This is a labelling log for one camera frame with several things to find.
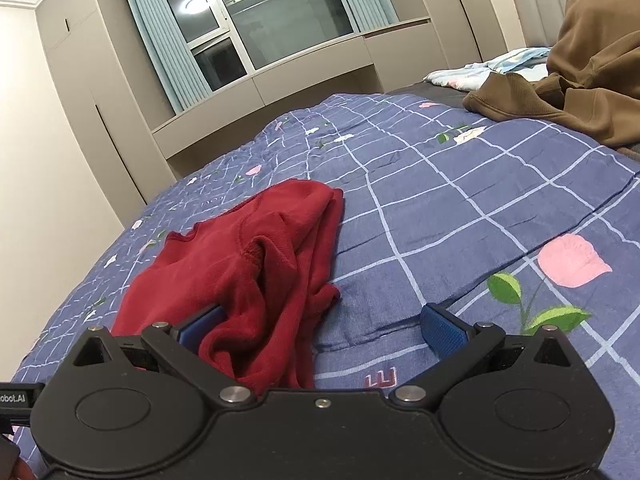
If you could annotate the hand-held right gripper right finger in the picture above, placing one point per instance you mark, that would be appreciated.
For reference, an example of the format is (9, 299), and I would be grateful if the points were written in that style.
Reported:
(441, 334)

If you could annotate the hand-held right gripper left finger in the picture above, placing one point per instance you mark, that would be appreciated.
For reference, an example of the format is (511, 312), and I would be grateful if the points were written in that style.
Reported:
(202, 329)

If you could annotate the red knit garment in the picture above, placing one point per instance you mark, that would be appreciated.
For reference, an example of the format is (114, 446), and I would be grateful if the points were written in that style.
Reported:
(260, 270)

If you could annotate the blue checked floral blanket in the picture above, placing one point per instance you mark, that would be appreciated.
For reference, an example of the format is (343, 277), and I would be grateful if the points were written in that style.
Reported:
(450, 200)

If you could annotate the grey bed sheet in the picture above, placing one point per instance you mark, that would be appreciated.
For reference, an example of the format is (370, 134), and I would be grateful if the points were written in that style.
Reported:
(430, 89)

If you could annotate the beige tall wardrobe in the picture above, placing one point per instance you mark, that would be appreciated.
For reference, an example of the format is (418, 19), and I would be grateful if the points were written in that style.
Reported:
(85, 85)
(465, 15)

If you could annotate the light blue patterned quilt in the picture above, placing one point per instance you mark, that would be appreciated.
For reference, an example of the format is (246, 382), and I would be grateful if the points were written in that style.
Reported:
(500, 65)

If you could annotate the beige window drawer cabinet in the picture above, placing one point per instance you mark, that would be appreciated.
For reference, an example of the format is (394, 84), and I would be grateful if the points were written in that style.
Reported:
(310, 75)

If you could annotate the brown hooded sweatshirt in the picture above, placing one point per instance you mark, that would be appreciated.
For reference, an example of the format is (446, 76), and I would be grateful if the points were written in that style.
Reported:
(590, 75)

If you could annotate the white framed window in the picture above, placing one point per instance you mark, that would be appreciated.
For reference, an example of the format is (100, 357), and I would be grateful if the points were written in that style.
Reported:
(280, 15)

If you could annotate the grey padded headboard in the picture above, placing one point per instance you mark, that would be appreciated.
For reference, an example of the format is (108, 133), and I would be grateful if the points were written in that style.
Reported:
(540, 0)

